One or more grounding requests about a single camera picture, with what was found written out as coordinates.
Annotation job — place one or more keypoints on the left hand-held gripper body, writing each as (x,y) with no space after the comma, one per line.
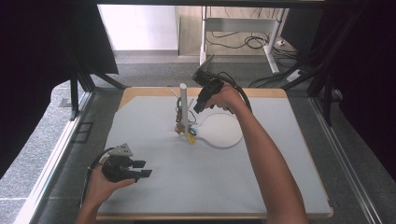
(120,169)

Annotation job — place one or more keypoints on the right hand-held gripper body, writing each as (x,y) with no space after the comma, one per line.
(211,82)

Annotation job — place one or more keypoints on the white key stand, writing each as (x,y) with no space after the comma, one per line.
(184,102)

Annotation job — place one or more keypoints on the brown key tag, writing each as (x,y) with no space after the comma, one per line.
(179,128)

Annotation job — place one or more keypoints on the yellow key tag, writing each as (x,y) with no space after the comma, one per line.
(190,138)

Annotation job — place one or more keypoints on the person's right hand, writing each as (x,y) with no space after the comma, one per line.
(229,98)

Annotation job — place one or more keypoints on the person's left hand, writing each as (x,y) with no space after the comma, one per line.
(99,189)

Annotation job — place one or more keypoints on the light grey table mat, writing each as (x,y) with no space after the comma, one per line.
(162,186)

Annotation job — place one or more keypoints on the black floor hatch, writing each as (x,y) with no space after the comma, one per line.
(83,132)

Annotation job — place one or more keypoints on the white power strip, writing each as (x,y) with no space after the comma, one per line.
(294,75)

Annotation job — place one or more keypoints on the black metal stand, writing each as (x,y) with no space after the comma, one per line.
(74,96)
(327,96)

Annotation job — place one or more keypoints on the black curtain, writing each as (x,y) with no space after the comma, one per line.
(364,77)
(37,62)

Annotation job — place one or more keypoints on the white desk frame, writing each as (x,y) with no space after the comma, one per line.
(239,24)

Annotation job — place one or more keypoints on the aluminium frame rail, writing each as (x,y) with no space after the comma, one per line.
(46,174)
(348,168)

